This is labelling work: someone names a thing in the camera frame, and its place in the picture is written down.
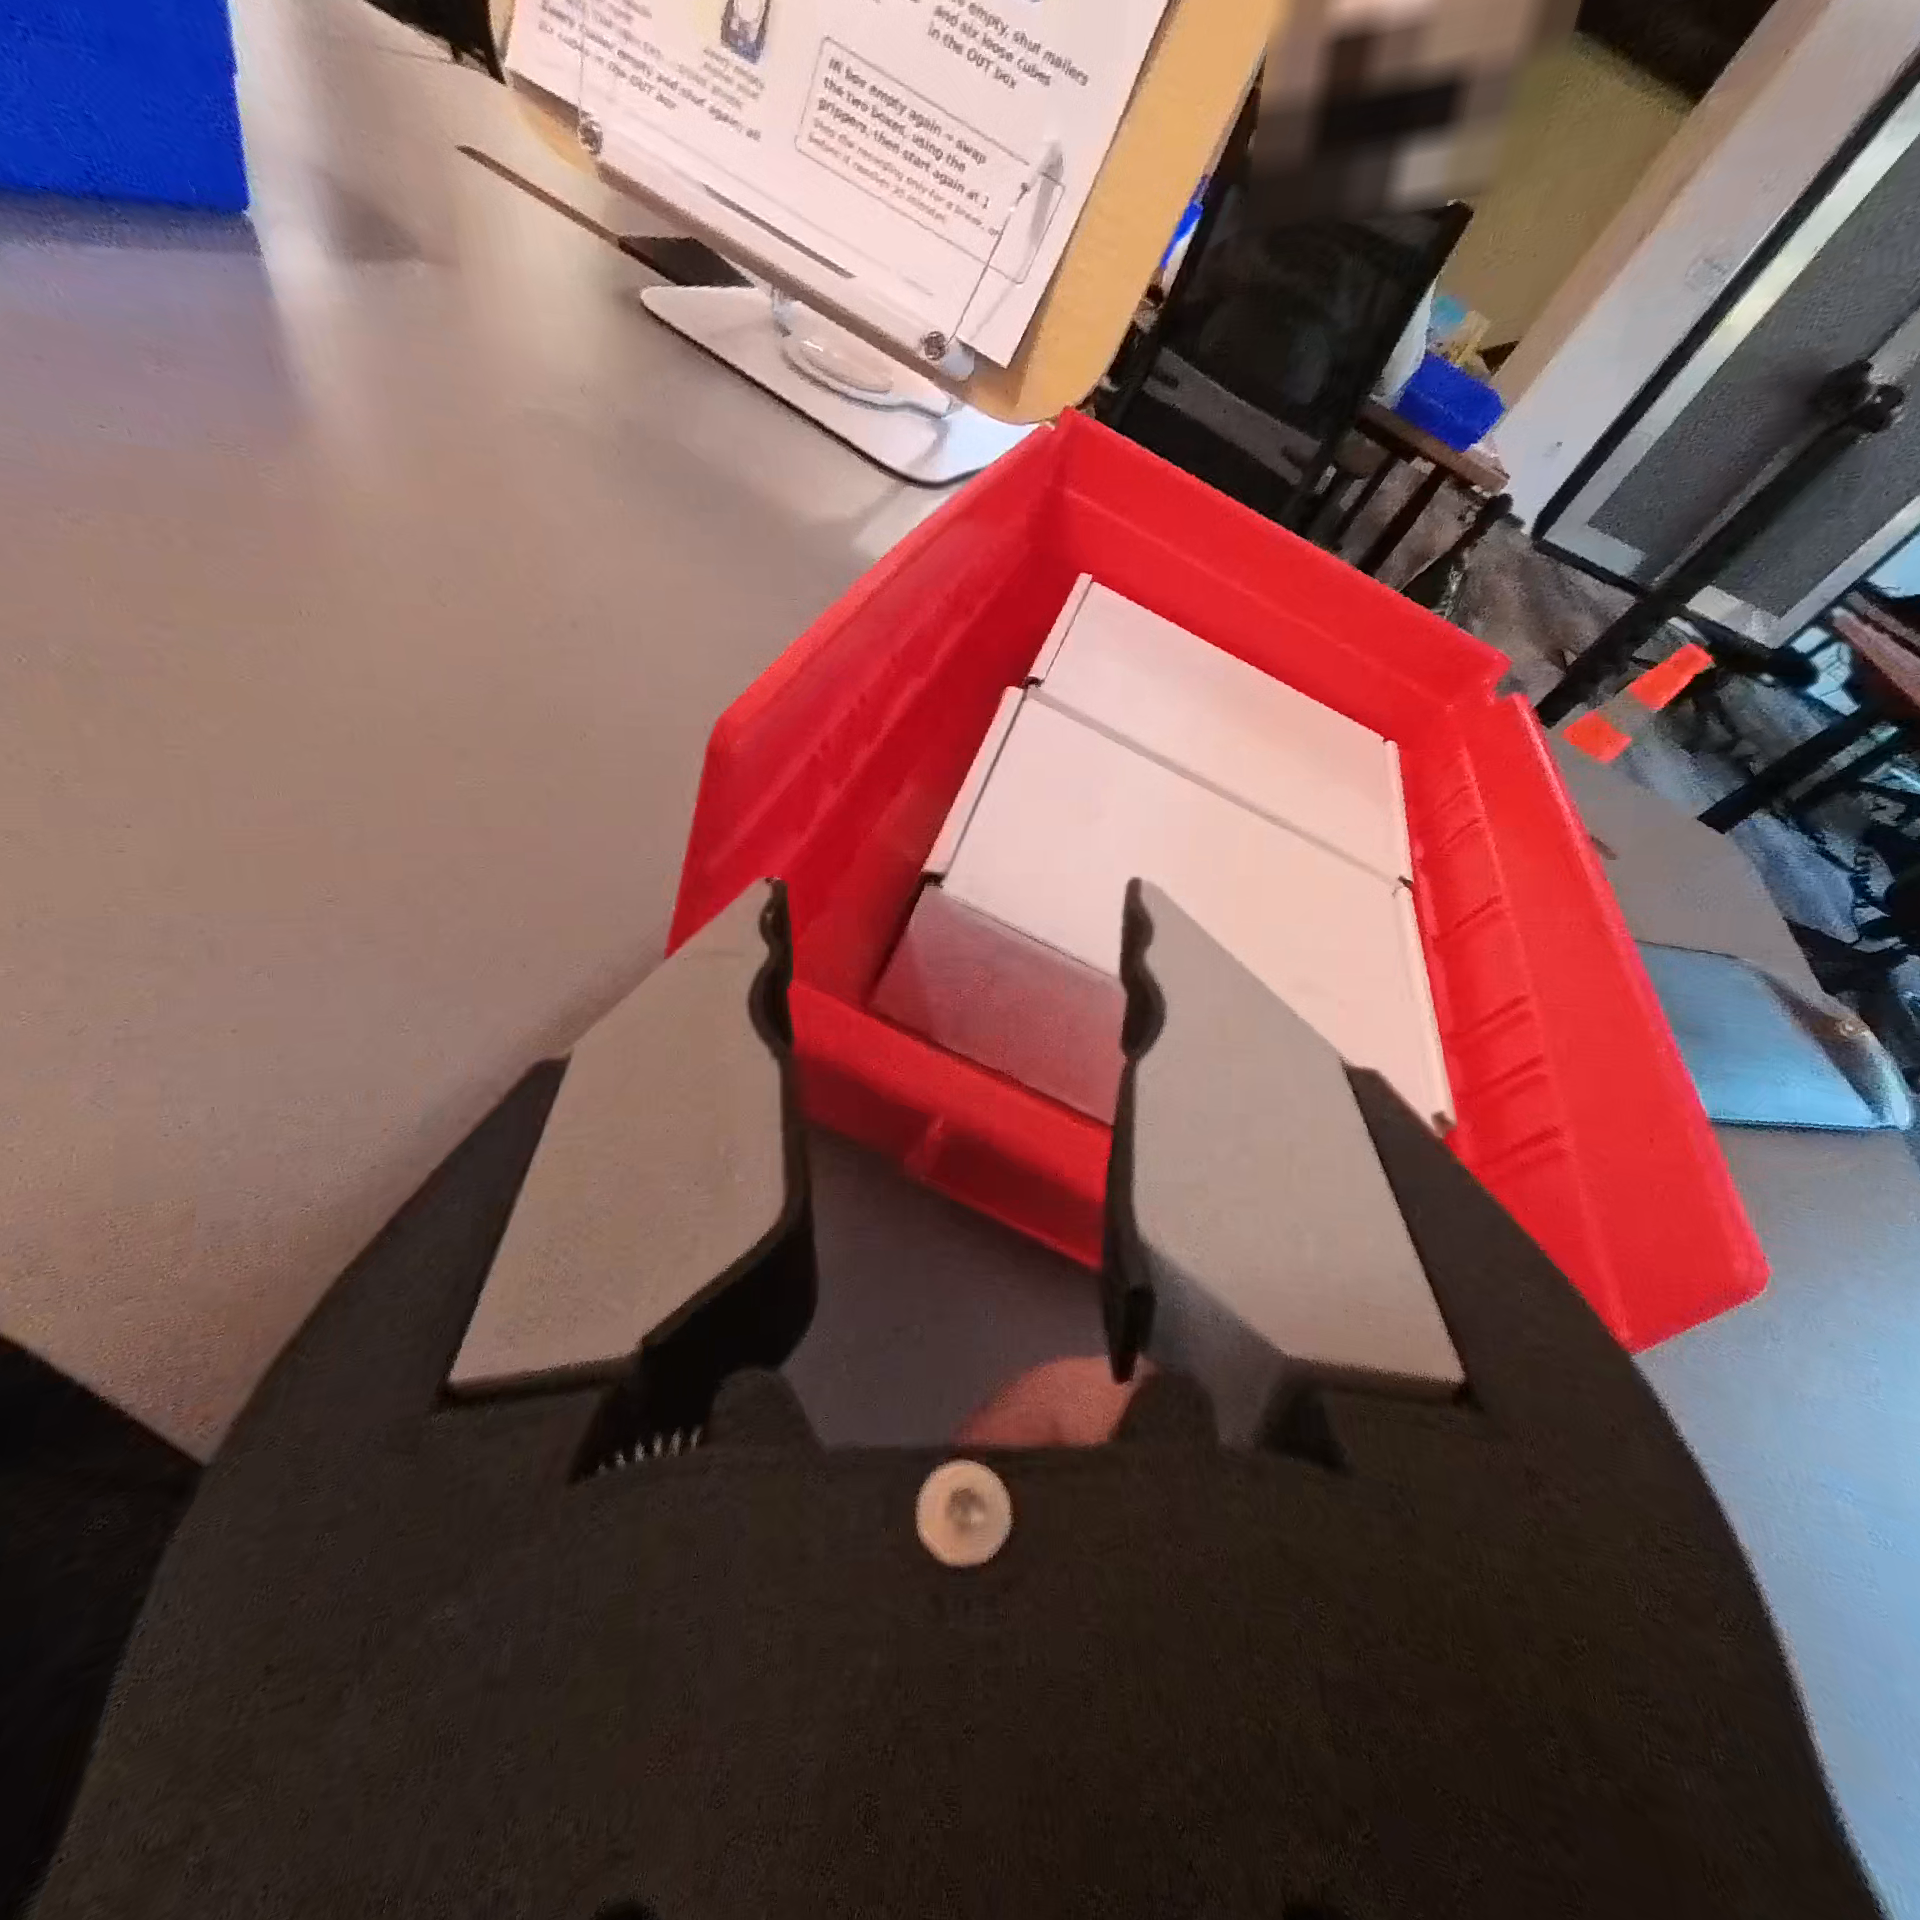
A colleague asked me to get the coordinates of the small blue storage bin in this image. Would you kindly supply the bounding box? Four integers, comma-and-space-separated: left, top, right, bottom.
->
1403, 351, 1506, 448

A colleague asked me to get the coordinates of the grey flat pouch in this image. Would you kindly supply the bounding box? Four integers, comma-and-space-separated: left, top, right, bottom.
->
1635, 938, 1917, 1135

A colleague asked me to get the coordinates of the black office chair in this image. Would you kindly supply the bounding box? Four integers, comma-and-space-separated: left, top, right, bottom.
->
1103, 180, 1480, 528

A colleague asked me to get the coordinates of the white cardboard mailer box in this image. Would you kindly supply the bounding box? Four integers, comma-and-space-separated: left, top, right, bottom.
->
870, 685, 1461, 1133
1027, 573, 1408, 876

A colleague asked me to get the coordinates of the wooden backing board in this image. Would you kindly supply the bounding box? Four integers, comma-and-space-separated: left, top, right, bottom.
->
996, 0, 1296, 425

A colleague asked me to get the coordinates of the white metal document stand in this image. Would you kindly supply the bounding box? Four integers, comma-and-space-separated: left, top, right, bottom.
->
643, 223, 1040, 486

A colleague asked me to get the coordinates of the grey panel on tripod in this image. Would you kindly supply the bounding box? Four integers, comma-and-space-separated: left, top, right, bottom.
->
1500, 60, 1920, 721

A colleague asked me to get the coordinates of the blue plastic bin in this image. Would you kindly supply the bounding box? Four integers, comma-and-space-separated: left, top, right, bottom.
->
0, 0, 252, 215

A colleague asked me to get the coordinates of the printed instruction sheet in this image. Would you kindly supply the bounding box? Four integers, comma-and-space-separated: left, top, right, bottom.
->
503, 0, 1177, 370

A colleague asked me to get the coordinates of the red plastic bin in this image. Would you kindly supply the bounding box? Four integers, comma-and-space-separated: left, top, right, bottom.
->
666, 408, 1772, 1352

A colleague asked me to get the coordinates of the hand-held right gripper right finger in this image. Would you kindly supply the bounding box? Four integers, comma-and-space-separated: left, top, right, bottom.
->
1103, 880, 1468, 1446

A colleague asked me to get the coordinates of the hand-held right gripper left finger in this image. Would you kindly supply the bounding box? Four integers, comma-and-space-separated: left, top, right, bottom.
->
444, 880, 822, 1397

